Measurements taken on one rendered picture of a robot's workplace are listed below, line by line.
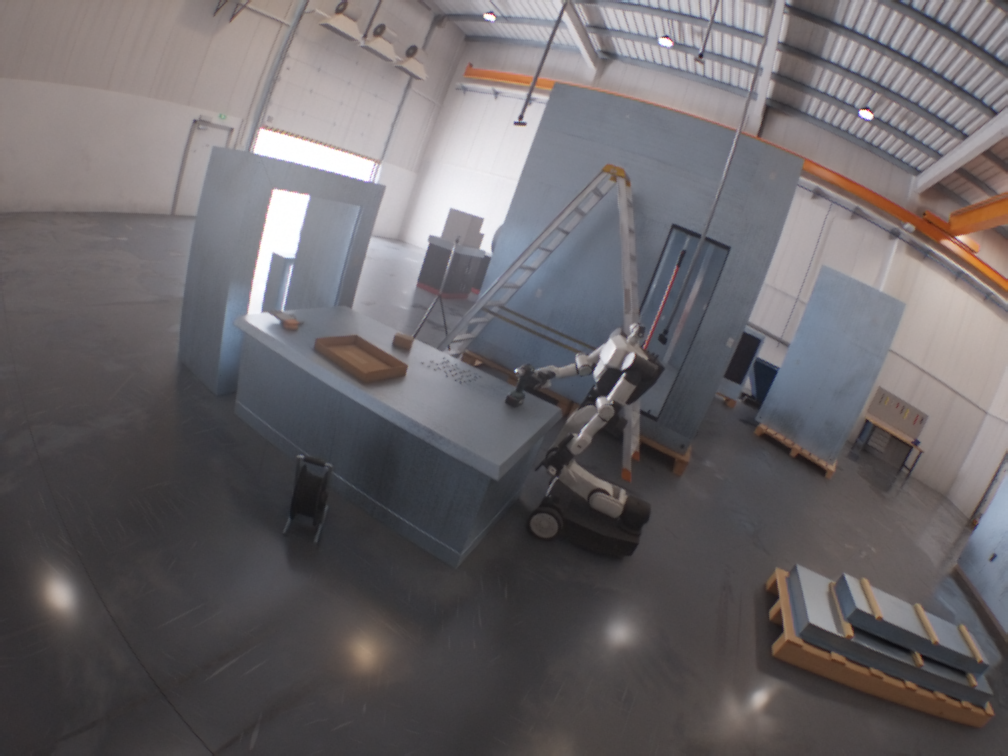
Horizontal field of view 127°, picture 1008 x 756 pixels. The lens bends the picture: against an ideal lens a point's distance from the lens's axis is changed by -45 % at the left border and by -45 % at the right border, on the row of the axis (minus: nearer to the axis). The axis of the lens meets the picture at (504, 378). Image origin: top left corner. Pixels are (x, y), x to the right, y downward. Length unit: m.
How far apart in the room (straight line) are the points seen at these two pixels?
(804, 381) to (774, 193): 4.24
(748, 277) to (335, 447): 3.55
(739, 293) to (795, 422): 4.15
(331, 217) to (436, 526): 2.51
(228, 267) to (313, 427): 1.15
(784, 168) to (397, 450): 3.92
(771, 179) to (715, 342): 1.61
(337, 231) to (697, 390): 3.38
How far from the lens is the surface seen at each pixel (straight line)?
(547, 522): 2.61
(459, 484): 2.01
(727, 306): 4.24
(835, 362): 7.95
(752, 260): 4.28
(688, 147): 4.49
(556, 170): 4.66
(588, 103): 4.81
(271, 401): 2.68
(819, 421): 7.99
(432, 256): 8.29
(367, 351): 2.56
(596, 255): 4.38
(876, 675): 3.31
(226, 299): 2.97
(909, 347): 14.15
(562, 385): 4.53
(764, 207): 4.37
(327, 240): 3.72
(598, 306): 4.35
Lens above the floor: 1.53
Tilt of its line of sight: 18 degrees down
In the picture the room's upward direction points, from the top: 20 degrees clockwise
